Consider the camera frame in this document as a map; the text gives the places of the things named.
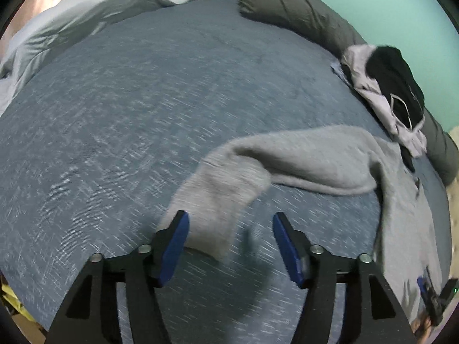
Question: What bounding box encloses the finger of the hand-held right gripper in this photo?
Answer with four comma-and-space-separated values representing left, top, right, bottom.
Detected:
417, 277, 436, 305

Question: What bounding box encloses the bed with blue sheet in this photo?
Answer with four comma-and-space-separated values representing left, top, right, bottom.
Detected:
0, 0, 453, 344

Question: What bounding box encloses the lilac hoodie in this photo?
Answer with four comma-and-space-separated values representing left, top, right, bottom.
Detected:
339, 44, 428, 159

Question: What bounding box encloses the grey sweater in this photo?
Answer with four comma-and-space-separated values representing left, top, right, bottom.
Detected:
158, 125, 453, 330

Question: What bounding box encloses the person's right hand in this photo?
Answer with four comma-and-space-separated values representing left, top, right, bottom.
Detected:
411, 312, 436, 337

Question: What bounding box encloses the light grey blanket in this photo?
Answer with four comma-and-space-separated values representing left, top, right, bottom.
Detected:
0, 0, 234, 116

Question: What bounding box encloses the light blue garment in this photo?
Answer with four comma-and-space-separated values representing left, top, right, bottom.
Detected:
330, 62, 355, 88

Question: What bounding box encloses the black sweater with white collar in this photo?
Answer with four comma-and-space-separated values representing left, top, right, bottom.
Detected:
366, 45, 426, 130

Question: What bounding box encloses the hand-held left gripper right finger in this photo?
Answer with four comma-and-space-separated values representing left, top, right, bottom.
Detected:
273, 211, 418, 344

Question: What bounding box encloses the cream tufted headboard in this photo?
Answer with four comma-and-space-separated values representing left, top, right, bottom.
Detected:
446, 125, 459, 196

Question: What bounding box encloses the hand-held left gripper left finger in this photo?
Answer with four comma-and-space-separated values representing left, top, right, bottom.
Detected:
46, 210, 190, 344

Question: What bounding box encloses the yellow bag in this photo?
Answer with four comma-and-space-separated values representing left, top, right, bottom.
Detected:
0, 279, 34, 321

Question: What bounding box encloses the dark grey rolled duvet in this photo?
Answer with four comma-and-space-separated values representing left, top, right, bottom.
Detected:
238, 0, 459, 187

